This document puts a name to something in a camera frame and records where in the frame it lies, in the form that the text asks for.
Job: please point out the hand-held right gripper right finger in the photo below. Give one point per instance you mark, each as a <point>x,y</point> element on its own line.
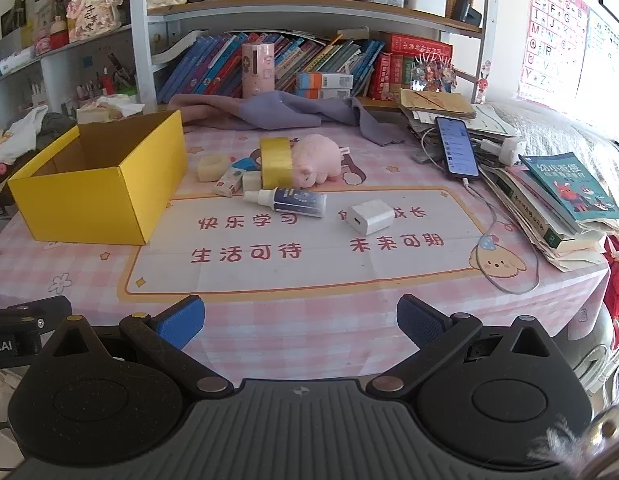
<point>419,317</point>

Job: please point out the small white plug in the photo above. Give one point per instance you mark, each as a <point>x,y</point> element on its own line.
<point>343,154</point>

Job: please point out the red tassel ornament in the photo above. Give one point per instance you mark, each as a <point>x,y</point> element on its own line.
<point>618,280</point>

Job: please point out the pink printed table mat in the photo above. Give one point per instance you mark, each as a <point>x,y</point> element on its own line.
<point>289,310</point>

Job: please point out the white wall chart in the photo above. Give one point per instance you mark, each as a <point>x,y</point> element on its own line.
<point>607,60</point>

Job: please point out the stack of thick books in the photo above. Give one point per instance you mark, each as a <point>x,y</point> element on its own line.
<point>549,240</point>

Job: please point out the white charger cube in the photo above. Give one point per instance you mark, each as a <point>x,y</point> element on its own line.
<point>374,215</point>

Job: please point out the yellow tape roll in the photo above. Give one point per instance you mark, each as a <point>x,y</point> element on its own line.
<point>275,165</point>

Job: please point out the white metal bookshelf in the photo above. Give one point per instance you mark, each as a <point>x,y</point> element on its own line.
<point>139,50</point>

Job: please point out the white side shelf unit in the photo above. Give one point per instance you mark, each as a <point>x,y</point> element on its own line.
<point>54,67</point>

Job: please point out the purple cloth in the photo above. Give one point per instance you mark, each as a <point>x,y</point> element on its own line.
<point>289,112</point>

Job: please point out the colourful figure card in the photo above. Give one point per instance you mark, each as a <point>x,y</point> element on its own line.
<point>434,77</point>

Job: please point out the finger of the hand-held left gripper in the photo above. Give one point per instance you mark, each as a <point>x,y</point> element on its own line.
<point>34,312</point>

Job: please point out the white printed shirt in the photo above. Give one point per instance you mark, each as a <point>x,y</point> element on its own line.
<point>19,135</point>

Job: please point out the smartphone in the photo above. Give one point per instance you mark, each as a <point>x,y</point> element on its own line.
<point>457,147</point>

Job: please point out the pink alphabet wall poster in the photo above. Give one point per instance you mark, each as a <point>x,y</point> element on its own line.
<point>552,35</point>

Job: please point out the row of blue children's books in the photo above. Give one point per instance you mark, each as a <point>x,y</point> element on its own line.
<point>209,65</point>

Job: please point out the small black holder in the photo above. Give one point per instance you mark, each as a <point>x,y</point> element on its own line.
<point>462,10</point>

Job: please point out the pink cylinder container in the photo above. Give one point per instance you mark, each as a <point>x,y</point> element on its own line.
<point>258,70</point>

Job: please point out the small white block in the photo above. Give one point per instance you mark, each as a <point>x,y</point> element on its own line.
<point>252,182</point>

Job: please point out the small red white box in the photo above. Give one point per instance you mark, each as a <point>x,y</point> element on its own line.
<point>229,182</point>

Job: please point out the orange blue box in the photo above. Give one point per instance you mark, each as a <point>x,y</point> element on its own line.
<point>319,94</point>
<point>324,80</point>

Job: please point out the pink plush pig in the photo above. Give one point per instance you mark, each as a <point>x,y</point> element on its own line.
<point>314,157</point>

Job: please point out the grey fur pompom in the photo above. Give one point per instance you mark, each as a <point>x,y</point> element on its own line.
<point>564,445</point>

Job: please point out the teal picture book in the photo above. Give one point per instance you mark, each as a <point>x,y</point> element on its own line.
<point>574,190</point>

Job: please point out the white power adapter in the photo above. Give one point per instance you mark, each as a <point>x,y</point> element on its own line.
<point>507,152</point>

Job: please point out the brown envelope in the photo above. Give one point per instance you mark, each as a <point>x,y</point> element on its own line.
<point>439,102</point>

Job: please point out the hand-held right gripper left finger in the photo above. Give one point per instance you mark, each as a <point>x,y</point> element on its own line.
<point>182,317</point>

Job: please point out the grey patterned blanket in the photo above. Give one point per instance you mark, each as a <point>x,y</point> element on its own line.
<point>554,130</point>

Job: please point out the yellow cardboard box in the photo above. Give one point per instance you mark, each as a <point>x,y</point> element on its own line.
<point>114,200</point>

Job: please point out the red boxed book set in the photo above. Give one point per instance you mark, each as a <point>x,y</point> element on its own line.
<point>419,45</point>

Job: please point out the white rounded square block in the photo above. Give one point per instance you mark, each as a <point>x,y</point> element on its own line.
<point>209,172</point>

